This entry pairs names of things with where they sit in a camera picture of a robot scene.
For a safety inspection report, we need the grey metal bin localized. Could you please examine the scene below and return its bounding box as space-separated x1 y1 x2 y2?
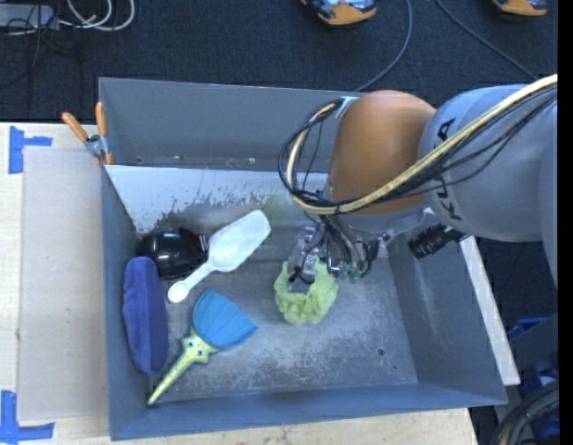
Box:
97 76 510 442

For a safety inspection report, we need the white plastic scoop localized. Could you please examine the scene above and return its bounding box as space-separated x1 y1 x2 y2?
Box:
167 209 273 305

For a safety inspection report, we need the pale flat board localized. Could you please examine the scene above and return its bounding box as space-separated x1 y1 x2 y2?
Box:
16 147 110 424

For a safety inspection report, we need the dark blue plush pad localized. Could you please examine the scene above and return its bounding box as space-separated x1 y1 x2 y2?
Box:
121 255 171 376

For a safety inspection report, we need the black glossy round object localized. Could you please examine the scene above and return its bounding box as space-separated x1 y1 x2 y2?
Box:
134 227 210 280

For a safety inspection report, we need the yellow-green mesh bath sponge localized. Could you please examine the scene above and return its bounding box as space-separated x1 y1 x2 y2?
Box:
273 259 340 326

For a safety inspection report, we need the black cylinder on white bracket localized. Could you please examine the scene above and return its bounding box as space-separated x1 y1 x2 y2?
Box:
384 209 468 261

